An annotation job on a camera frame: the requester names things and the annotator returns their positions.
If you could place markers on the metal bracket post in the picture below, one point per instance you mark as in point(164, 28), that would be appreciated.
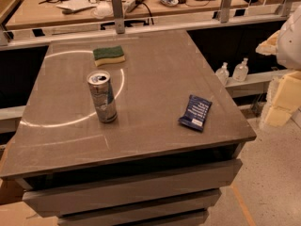
point(118, 16)

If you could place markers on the grey power strip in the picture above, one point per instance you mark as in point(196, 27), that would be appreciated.
point(130, 5)

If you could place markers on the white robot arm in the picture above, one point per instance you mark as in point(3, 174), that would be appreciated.
point(289, 42)

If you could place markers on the aluminium frame rail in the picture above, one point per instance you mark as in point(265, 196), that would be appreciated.
point(75, 27)

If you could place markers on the clear sanitizer bottle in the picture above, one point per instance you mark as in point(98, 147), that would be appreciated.
point(223, 73)
point(241, 71)

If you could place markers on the silver blue drink can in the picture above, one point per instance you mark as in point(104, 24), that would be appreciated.
point(99, 83)

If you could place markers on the right clear sanitizer bottle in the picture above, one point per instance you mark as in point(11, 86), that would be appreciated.
point(241, 71)

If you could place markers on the blue rxbar wrapper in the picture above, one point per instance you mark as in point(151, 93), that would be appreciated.
point(196, 113)

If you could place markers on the grey drawer cabinet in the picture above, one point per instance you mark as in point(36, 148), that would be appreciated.
point(142, 169)

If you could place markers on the left clear sanitizer bottle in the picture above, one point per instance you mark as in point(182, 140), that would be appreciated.
point(223, 73)

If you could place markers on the white paper sheets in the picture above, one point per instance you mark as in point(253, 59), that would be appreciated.
point(76, 4)

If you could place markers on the wooden workbench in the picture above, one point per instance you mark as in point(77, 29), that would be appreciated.
point(31, 14)

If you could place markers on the green yellow sponge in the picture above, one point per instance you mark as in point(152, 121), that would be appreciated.
point(108, 55)

